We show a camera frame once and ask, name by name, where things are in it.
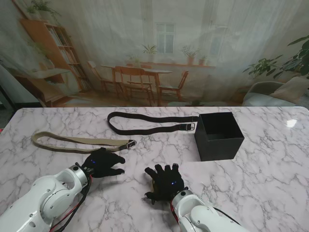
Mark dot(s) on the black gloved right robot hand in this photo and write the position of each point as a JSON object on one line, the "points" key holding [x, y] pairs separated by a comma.
{"points": [[169, 186]]}

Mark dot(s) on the dark brown braided belt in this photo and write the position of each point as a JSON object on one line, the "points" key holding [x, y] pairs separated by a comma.
{"points": [[144, 131]]}

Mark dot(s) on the printed room scene backdrop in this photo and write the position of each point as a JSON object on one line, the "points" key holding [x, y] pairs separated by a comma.
{"points": [[154, 48]]}

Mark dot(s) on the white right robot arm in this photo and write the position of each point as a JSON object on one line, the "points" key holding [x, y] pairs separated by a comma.
{"points": [[200, 215]]}

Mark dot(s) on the black belt storage box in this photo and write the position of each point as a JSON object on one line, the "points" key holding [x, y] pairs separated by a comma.
{"points": [[217, 147]]}

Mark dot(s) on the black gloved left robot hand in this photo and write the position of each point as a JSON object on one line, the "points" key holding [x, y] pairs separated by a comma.
{"points": [[102, 163]]}

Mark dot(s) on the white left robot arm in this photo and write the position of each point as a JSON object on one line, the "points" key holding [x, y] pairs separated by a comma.
{"points": [[43, 200]]}

